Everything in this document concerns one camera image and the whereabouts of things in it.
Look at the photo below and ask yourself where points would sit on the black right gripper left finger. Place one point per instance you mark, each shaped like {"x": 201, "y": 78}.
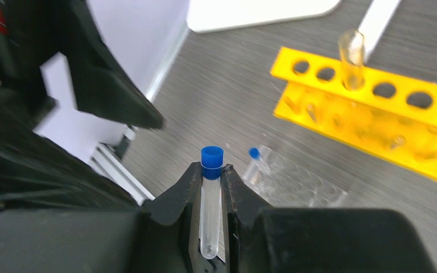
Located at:
{"x": 161, "y": 236}

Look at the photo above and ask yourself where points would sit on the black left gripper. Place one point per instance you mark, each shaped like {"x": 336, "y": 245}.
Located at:
{"x": 100, "y": 85}

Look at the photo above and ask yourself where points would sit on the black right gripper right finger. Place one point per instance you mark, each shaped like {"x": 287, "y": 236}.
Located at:
{"x": 259, "y": 237}

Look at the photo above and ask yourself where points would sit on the blue-capped small test tube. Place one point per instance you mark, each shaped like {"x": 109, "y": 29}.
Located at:
{"x": 258, "y": 166}

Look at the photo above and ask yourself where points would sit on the large clear glass test tube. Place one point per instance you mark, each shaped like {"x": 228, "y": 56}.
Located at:
{"x": 352, "y": 53}

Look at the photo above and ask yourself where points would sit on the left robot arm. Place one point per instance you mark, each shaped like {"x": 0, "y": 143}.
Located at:
{"x": 34, "y": 171}

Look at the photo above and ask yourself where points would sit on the clear acrylic tube rack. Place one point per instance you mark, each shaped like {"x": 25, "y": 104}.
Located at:
{"x": 291, "y": 184}

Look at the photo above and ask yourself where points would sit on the white plastic lid tray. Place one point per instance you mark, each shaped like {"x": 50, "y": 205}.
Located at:
{"x": 210, "y": 16}

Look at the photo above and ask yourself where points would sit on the yellow plastic test tube rack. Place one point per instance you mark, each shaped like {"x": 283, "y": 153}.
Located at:
{"x": 392, "y": 117}

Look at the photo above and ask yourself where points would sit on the left metal rack pole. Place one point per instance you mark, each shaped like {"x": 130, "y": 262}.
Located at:
{"x": 373, "y": 25}

